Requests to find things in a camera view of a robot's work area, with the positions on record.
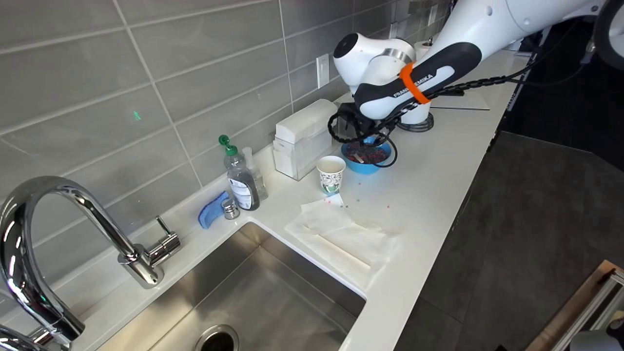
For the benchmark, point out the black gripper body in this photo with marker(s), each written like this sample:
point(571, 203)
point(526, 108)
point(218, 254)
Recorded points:
point(351, 125)

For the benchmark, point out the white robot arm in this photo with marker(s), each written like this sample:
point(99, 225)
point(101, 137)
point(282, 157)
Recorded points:
point(390, 84)

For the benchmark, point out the blue bowl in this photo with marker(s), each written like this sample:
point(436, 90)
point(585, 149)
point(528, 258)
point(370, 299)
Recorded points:
point(368, 157)

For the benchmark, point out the white paper coffee cup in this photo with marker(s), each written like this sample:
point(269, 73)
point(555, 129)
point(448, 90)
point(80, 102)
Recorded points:
point(329, 174)

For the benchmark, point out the napkin holder with napkins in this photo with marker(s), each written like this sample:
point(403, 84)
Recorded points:
point(300, 139)

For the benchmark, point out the white electrical outlet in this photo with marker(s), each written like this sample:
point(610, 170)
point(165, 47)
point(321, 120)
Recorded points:
point(321, 71)

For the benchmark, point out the dish soap bottle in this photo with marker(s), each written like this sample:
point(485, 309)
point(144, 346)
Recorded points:
point(241, 182)

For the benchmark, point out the white cloth on counter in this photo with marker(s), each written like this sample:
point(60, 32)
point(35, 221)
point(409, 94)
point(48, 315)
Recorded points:
point(353, 250)

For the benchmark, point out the blue sponge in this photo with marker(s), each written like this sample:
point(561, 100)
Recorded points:
point(210, 211)

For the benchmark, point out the stainless steel sink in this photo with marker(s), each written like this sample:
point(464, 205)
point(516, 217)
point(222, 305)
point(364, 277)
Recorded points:
point(251, 293)

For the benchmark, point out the chrome kitchen faucet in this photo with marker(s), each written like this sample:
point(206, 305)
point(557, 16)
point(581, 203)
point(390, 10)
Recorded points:
point(50, 227)

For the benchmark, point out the black wire towel holder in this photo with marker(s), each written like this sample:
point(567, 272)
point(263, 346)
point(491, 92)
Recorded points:
point(415, 120)

